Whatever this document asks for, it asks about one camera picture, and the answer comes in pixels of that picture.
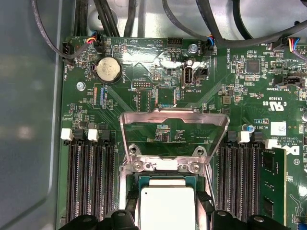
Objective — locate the green RAM stick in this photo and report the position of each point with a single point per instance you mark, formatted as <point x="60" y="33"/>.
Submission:
<point x="273" y="182"/>

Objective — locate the black grey PC case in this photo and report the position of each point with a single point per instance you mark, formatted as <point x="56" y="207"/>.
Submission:
<point x="24" y="119"/>

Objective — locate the green motherboard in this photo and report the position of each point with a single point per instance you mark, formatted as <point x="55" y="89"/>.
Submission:
<point x="115" y="105"/>

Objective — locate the metal socket cover frame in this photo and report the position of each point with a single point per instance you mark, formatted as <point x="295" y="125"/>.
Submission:
<point x="136" y="118"/>

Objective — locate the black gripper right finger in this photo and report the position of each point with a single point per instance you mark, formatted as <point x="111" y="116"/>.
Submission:
<point x="239" y="225"/>

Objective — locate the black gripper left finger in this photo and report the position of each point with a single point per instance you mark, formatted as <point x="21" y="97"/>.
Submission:
<point x="108" y="224"/>

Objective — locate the silver coin cell battery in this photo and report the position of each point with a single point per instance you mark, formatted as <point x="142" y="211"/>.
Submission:
<point x="108" y="70"/>

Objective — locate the white barcode sticker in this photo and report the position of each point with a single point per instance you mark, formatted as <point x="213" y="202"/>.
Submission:
<point x="278" y="128"/>

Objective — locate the silver CPU green board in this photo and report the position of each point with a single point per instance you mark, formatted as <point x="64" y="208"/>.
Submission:
<point x="168" y="208"/>

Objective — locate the silver motherboard screw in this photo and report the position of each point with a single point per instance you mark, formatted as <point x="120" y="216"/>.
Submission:
<point x="80" y="85"/>
<point x="192" y="48"/>

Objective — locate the internal USB port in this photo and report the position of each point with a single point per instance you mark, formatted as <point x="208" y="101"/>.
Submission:
<point x="188" y="76"/>

